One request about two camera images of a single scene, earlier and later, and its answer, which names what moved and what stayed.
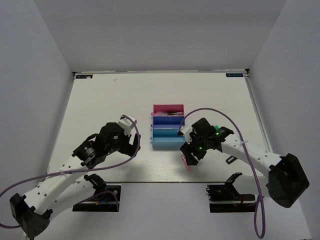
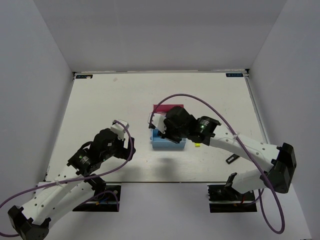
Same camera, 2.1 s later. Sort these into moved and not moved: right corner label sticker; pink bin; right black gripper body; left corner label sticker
Moved: right black gripper body
Not moved: pink bin; right corner label sticker; left corner label sticker
